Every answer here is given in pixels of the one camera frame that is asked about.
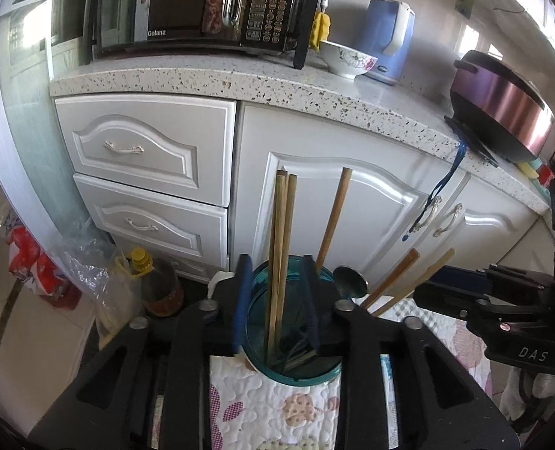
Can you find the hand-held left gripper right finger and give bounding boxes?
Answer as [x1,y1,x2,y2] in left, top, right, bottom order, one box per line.
[302,255,515,450]

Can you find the white floral bowl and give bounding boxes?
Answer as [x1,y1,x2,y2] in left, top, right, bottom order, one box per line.
[319,40,379,80]

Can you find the white framed glass door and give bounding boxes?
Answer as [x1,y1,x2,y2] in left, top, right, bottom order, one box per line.
[0,0,93,226]

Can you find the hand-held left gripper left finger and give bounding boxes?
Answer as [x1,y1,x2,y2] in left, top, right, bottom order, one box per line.
[29,254,256,450]

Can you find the teal transparent utensil cup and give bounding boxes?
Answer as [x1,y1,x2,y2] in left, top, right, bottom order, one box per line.
[237,255,344,387]

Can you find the yellow dish brush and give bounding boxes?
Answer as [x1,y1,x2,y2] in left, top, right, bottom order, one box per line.
[311,0,335,53]

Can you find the blue lanyard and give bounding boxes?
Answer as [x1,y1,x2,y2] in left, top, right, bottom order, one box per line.
[402,143,468,243]

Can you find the blue electric kettle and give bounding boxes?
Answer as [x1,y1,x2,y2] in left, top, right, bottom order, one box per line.
[362,0,417,86]

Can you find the silver cabinet door handle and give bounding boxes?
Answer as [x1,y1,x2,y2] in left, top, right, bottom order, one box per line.
[433,204,466,237]
[409,196,443,234]

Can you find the red plastic bag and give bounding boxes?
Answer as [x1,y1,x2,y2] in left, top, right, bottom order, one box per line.
[8,227,82,309]

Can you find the metal spoon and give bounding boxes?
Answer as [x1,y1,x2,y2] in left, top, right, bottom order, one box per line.
[332,265,368,299]

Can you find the black Galanz microwave oven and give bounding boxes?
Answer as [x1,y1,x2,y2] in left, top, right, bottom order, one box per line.
[83,0,329,71]

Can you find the white cabinet door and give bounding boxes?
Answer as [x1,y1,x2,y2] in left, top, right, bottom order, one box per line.
[234,102,471,288]
[426,172,549,283]

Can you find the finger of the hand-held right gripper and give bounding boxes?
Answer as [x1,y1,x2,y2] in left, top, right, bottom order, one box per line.
[434,265,554,294]
[413,281,513,333]

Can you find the clear plastic bag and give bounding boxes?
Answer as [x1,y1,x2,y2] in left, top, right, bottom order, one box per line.
[52,218,132,339]

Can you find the yellow-capped oil bottle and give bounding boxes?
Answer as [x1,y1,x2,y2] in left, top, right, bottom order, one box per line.
[127,248,185,318]

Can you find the pastel patchwork quilted cloth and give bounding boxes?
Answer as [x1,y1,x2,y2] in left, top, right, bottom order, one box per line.
[150,293,494,450]

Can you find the person's right hand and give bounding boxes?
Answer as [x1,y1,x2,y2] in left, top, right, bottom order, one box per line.
[500,369,555,423]

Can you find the wooden chopstick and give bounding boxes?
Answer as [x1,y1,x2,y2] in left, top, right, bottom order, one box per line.
[272,174,298,362]
[265,169,288,362]
[370,248,455,317]
[362,248,420,310]
[316,167,353,273]

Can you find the speckled stone countertop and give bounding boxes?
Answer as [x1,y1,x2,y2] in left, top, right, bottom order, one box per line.
[48,49,552,219]

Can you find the white cabinet drawer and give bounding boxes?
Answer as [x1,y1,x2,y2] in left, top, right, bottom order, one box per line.
[112,237,227,285]
[73,173,230,269]
[53,96,237,208]

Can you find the purple rice cooker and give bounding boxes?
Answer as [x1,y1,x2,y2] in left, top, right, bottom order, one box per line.
[444,50,555,167]

